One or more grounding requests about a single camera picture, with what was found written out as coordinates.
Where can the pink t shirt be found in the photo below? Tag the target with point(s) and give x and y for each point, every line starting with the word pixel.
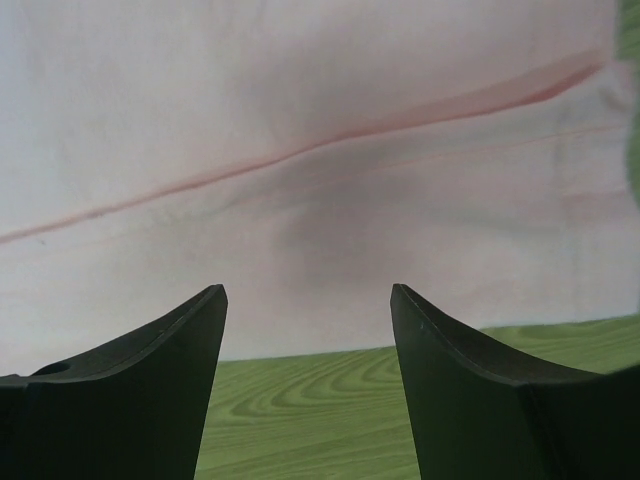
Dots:
pixel 307 155

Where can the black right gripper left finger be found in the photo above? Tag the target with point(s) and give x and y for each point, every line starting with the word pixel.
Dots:
pixel 132 408

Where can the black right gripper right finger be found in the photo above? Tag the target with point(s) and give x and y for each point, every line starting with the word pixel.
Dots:
pixel 480 409

